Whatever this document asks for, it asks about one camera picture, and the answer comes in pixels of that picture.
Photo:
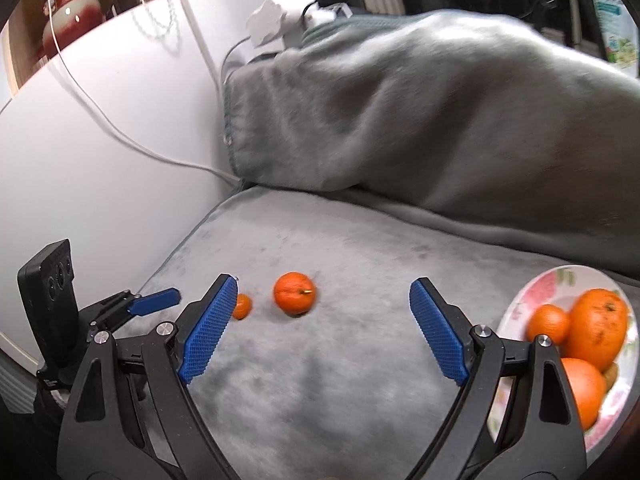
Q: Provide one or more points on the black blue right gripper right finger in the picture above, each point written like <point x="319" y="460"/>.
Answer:
<point x="514" y="417"/>

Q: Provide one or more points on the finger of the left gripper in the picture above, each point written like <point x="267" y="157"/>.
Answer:
<point x="159" y="301"/>

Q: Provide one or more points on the tiny orange kumquat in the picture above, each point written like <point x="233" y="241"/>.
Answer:
<point x="243" y="307"/>

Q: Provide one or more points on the red white ornament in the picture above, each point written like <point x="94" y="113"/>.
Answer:
<point x="68" y="20"/>

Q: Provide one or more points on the grey seat cushion cover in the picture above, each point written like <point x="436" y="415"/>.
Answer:
<point x="349" y="390"/>

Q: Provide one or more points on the white power strip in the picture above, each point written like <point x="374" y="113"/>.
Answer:
<point x="288" y="20"/>

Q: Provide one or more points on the large speckled orange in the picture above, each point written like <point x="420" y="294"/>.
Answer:
<point x="598" y="327"/>

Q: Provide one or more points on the large smooth orange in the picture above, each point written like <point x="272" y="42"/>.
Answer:
<point x="589" y="388"/>

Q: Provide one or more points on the floral tissue pack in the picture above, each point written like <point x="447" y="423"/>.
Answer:
<point x="620" y="35"/>

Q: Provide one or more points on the wrinkled tangerine with stem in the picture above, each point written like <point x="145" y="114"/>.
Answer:
<point x="294" y="293"/>

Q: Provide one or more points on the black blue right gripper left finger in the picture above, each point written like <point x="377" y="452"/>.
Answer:
<point x="103" y="434"/>

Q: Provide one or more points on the grey blanket on backrest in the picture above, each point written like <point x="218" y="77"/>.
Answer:
<point x="472" y="124"/>

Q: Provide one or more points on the brown kiwi fruit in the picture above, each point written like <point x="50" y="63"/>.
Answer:
<point x="610" y="376"/>

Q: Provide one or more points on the small mandarin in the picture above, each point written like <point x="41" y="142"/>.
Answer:
<point x="551" y="321"/>

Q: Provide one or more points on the floral white plate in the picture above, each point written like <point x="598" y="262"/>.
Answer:
<point x="562" y="286"/>

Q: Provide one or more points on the black camera box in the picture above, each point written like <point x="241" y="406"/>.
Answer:
<point x="46" y="286"/>

